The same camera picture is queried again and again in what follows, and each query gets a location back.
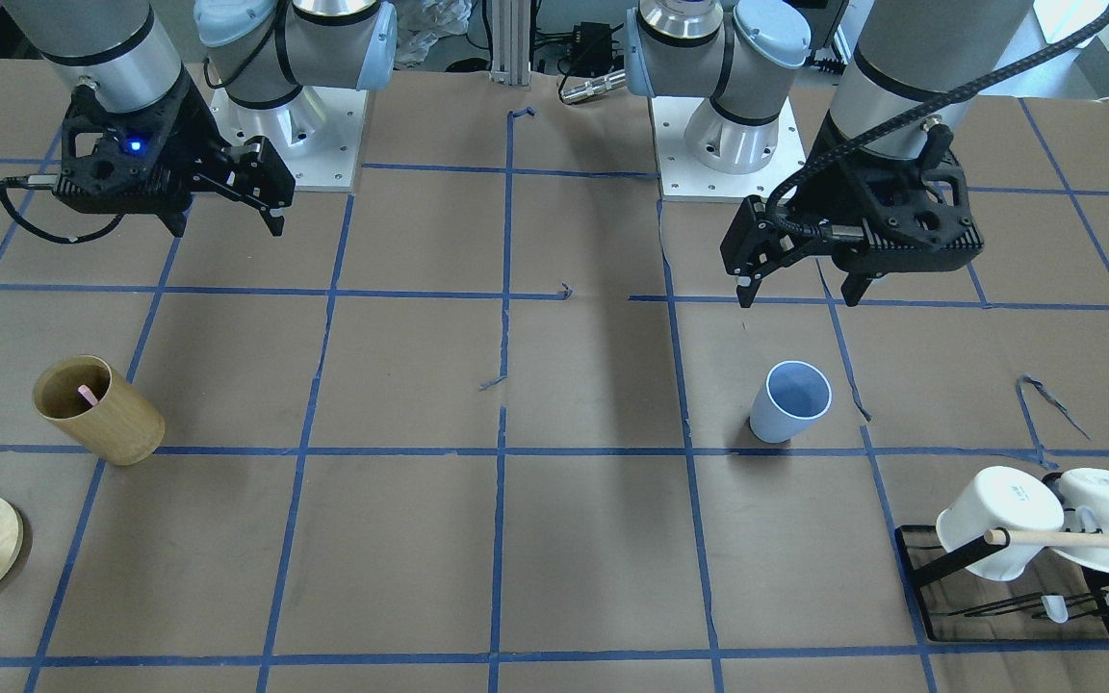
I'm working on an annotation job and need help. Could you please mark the black braided cable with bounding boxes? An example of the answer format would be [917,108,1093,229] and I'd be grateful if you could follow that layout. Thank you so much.
[764,0,1109,242]

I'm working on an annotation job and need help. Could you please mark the light blue plastic cup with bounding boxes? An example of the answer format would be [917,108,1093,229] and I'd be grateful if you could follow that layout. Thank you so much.
[749,360,833,444]

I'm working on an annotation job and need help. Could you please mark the black wire cup rack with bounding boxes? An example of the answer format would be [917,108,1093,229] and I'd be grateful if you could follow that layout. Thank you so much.
[894,471,1109,642]

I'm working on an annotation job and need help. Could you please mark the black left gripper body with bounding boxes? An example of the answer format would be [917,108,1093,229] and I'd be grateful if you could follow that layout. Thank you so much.
[788,145,983,272]

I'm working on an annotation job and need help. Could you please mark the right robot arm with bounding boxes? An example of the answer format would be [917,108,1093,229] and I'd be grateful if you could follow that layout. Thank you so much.
[0,1,398,244]

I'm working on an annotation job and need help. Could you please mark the pink chopstick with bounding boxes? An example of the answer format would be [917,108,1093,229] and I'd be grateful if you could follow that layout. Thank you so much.
[77,383,100,407]

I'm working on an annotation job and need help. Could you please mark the wooden dowel rod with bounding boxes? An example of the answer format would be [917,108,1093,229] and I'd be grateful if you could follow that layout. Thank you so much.
[981,527,1109,550]

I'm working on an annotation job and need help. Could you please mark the white mug near centre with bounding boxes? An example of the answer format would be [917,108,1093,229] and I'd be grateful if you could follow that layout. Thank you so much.
[936,466,1065,552]

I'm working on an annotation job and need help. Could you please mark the bamboo cylinder holder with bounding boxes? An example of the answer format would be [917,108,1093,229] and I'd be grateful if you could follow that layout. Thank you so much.
[32,355,167,466]

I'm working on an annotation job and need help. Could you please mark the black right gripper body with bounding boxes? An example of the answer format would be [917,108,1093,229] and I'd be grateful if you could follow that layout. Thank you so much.
[54,75,228,225]

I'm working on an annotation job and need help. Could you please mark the black power adapter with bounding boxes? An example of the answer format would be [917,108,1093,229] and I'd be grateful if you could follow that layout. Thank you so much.
[557,22,619,77]

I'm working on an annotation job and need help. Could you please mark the aluminium frame post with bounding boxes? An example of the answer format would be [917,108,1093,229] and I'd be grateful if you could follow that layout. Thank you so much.
[488,0,533,89]

